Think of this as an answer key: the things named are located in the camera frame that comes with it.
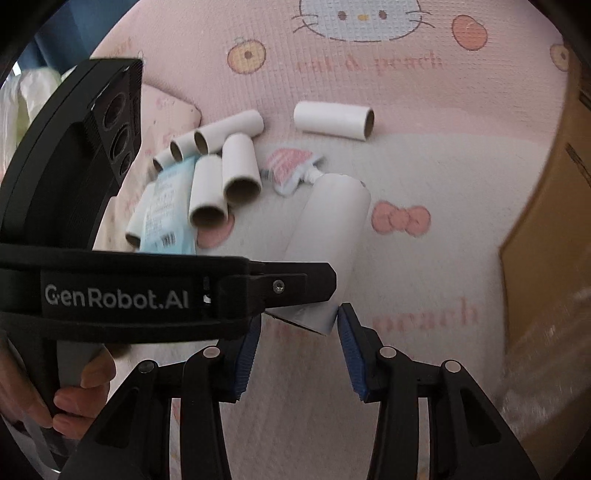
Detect person left hand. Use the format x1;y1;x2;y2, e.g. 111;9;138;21
1;339;116;440

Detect cardboard tube lower left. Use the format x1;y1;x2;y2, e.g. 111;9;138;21
124;207;145;249

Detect large white cardboard tube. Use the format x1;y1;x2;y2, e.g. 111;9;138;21
188;154;228;228

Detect white cardboard tube angled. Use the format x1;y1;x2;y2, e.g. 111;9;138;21
221;133;262;205

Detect pink white squeeze tube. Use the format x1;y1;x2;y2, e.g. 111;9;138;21
260;147;324;197

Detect light blue tissue pack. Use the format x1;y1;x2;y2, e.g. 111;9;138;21
139;157;197;255

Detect cardboard tube far left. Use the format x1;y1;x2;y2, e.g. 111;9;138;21
152;148;176;172

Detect brown cardboard box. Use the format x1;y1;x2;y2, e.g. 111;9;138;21
497;53;590;479

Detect pink cartoon blanket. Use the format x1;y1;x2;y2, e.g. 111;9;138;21
89;0;574;480

